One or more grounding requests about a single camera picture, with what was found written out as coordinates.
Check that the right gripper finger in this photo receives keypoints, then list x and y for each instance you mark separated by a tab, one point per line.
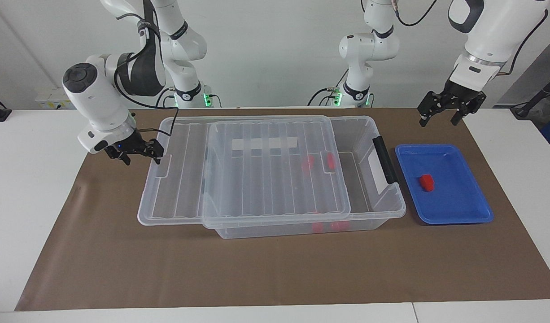
153	149
120	158

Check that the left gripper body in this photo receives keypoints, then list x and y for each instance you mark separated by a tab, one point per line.
460	95

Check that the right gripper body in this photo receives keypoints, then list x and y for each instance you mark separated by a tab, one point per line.
124	145

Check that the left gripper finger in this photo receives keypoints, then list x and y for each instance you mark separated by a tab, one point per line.
471	106
429	106

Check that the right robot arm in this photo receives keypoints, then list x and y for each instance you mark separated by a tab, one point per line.
100	101

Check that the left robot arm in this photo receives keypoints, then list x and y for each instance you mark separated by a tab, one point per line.
369	47

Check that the red block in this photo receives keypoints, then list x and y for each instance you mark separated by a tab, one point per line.
331	160
317	227
427	182
340	225

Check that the clear plastic box lid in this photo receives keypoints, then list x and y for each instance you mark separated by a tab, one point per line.
257	179

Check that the clear plastic storage box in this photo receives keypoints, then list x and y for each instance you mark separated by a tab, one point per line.
369	202

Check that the blue plastic tray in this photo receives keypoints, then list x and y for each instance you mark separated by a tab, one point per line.
454	193

